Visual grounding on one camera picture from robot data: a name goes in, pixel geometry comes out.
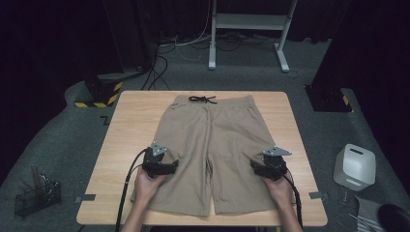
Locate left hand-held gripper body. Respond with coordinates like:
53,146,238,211
141,140,169,179

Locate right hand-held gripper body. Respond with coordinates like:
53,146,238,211
257,146,293,182

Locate beige drawstring shorts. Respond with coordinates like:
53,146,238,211
130,94,279,218

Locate person's left hand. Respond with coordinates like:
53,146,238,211
133,167,168,209

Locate person's right hand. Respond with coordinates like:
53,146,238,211
262,173,295,211

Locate grey tape piece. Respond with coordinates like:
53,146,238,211
74,193,97,204
308,190,330,200

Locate small clear glass object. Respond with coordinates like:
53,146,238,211
338,189,351,206

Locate white cube device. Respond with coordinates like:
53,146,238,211
333,143,377,192

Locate black stand base yellow mark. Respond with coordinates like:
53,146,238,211
304,84,353,113

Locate black yellow striped stand base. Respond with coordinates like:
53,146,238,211
73,72,125,109

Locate grey striped sheet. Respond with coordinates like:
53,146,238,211
353,194,385,232

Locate black round object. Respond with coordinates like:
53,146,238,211
376,203,410,232

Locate white metal stand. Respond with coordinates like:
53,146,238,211
207,0,299,73

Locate black curtain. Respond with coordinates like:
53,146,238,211
0,0,156,189
310,0,410,194

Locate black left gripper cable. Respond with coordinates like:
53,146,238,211
114,148,149,232

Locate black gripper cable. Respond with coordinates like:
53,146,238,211
283,172,305,230
114,148,149,232

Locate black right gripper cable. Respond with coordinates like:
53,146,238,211
283,172,305,230

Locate black floor cable bundle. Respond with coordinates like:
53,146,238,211
140,44,172,92

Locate black wire basket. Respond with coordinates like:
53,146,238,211
14,173,63,218

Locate white floor cable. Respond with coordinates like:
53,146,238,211
158,0,215,63

